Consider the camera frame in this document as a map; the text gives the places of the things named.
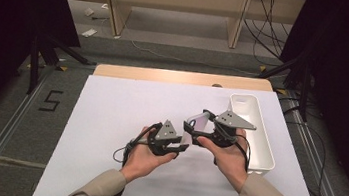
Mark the hand-held gripper black cable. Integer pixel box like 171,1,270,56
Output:
212,127,255,174
55,110,164,196

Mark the white table mat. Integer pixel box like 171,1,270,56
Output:
32,63,336,196

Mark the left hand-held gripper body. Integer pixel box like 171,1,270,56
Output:
145,117,182,160

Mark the person's left hand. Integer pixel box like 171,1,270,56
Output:
118,123,182,190

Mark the aluminium floor rail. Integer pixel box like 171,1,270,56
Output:
0,58,57,196
271,89,349,196

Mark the small black tool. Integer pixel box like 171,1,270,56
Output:
90,14,111,24

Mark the white plastic bin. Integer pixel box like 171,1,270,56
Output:
219,92,284,179

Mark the person's right hand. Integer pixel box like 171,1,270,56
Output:
191,123,254,195

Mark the black metal stand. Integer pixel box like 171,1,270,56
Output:
24,32,101,103
250,51,316,124

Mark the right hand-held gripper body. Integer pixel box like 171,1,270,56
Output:
208,108,259,153

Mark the left hand-held gripper black cable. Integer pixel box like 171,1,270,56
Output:
55,110,164,196

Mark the light wooden desk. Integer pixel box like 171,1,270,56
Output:
51,0,307,60

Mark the black floor cable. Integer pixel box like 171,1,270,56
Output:
266,95,335,196

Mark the bundle of black cables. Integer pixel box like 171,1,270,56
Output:
237,0,297,70

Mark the right hand-held gripper black cable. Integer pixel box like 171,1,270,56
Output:
212,127,255,174

